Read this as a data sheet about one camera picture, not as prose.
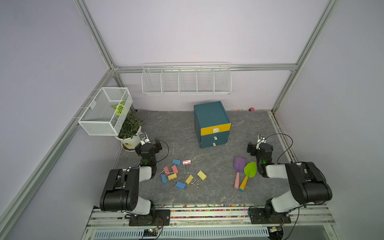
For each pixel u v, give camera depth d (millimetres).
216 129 844
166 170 886
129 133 875
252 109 1240
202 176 857
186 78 985
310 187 451
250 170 882
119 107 810
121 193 450
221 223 723
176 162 918
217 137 913
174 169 887
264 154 712
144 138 781
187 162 915
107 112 820
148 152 685
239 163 913
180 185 831
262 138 801
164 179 852
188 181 847
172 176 865
